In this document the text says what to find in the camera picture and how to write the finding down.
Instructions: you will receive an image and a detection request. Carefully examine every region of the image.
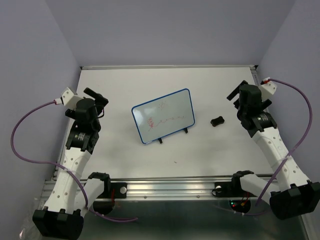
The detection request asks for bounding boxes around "black whiteboard eraser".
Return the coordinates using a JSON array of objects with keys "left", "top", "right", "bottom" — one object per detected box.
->
[{"left": 210, "top": 116, "right": 225, "bottom": 127}]

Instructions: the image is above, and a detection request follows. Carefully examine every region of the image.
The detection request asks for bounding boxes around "blue framed small whiteboard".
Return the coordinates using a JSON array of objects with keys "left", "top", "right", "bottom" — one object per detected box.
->
[{"left": 131, "top": 88, "right": 196, "bottom": 144}]

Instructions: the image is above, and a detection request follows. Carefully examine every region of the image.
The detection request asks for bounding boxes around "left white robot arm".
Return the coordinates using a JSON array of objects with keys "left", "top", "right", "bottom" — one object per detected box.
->
[{"left": 32, "top": 87, "right": 111, "bottom": 240}]

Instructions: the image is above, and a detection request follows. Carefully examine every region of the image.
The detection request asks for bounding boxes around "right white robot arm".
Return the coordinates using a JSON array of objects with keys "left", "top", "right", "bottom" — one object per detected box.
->
[{"left": 227, "top": 78, "right": 320, "bottom": 220}]

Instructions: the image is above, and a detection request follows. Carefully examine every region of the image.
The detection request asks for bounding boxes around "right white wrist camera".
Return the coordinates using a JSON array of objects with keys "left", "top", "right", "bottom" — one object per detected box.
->
[{"left": 258, "top": 77, "right": 278, "bottom": 99}]

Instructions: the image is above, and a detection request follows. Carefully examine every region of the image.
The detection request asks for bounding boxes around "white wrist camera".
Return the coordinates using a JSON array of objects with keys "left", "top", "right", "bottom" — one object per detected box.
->
[
  {"left": 258, "top": 77, "right": 278, "bottom": 99},
  {"left": 60, "top": 87, "right": 82, "bottom": 110}
]

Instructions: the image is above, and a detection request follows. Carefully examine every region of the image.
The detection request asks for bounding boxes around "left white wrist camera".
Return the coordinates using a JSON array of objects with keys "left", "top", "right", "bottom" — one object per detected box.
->
[{"left": 60, "top": 87, "right": 82, "bottom": 110}]

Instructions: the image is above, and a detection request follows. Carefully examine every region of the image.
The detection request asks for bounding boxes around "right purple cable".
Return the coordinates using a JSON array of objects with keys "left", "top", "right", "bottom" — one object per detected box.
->
[{"left": 212, "top": 77, "right": 314, "bottom": 216}]

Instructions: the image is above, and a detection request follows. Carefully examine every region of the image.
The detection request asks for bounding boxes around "aluminium mounting rail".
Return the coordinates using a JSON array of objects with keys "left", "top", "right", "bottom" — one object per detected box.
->
[{"left": 42, "top": 177, "right": 311, "bottom": 201}]

